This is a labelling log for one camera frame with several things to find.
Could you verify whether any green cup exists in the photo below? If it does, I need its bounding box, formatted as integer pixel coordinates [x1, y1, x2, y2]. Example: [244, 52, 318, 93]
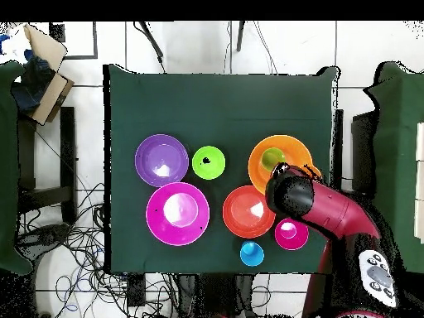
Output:
[260, 147, 287, 172]

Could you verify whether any large orange bowl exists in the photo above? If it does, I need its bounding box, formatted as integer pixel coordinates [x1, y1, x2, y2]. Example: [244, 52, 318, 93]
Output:
[247, 134, 314, 196]

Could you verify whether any white box stack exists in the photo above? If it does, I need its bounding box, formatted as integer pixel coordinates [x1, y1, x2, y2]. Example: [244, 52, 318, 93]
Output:
[413, 121, 424, 245]

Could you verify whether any small green bowl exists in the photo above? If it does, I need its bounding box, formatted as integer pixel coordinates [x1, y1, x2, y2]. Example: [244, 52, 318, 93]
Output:
[191, 145, 227, 181]

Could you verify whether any wide red bowl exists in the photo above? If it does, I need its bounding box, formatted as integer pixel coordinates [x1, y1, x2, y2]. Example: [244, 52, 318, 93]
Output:
[222, 185, 277, 239]

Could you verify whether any wide purple bowl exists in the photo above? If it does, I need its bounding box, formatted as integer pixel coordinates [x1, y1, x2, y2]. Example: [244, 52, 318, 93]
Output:
[134, 133, 190, 189]

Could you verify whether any dark green table cloth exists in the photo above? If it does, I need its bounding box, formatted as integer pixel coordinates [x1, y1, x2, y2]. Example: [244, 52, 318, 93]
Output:
[103, 63, 340, 275]

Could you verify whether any large pink bowl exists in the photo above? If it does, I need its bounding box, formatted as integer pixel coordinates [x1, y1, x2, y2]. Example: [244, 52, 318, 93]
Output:
[145, 181, 210, 247]

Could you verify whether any blue cup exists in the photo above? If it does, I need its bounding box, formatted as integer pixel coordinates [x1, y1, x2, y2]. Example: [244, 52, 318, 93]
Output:
[239, 240, 265, 267]

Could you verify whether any small crimson bowl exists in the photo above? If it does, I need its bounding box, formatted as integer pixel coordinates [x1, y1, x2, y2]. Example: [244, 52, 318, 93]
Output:
[274, 217, 310, 252]

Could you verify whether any black power adapter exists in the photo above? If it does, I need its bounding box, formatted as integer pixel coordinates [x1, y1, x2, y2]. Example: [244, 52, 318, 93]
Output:
[126, 273, 147, 308]

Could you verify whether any black tripod leg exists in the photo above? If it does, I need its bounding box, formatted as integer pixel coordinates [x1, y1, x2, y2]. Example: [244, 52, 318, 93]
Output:
[132, 21, 167, 75]
[235, 21, 247, 53]

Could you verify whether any cardboard box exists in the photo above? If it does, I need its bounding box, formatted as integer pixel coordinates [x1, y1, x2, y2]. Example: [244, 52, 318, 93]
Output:
[22, 23, 75, 126]

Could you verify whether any dark blue fabric bundle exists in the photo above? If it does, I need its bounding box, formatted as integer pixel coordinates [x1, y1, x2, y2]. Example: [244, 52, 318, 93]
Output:
[11, 49, 55, 113]

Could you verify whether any green cloth covered table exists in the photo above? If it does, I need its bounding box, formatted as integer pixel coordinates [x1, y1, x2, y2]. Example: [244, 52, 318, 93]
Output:
[0, 60, 34, 276]
[363, 60, 424, 274]

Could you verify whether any tangle of black cables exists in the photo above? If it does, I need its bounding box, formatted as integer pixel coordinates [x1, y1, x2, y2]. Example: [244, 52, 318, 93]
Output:
[17, 181, 176, 318]

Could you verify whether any black stool frame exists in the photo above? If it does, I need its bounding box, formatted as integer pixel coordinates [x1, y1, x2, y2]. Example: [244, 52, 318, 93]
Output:
[332, 108, 377, 200]
[17, 105, 78, 226]

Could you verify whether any black square frame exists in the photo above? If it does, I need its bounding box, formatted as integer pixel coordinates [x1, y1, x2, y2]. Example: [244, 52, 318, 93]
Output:
[48, 21, 99, 61]

